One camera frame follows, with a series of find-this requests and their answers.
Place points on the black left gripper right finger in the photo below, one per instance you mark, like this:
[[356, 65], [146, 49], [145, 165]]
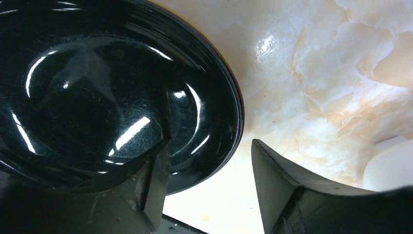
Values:
[[295, 200]]

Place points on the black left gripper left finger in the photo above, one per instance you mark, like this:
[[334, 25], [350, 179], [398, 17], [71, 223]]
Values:
[[128, 199]]

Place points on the black glossy plate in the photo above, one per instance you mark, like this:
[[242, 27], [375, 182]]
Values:
[[88, 85]]

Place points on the white plastic dish rack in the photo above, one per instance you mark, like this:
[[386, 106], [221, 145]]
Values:
[[391, 167]]

